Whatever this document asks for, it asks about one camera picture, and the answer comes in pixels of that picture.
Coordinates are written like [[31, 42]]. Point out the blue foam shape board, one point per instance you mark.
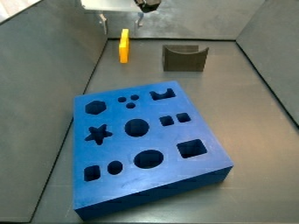
[[142, 148]]

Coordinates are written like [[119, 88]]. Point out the black curved holder stand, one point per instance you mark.
[[185, 58]]

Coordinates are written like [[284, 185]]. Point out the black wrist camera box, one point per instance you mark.
[[147, 5]]

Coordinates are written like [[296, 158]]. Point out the yellow double-square block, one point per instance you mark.
[[125, 46]]

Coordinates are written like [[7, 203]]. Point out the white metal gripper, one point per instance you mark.
[[113, 5]]

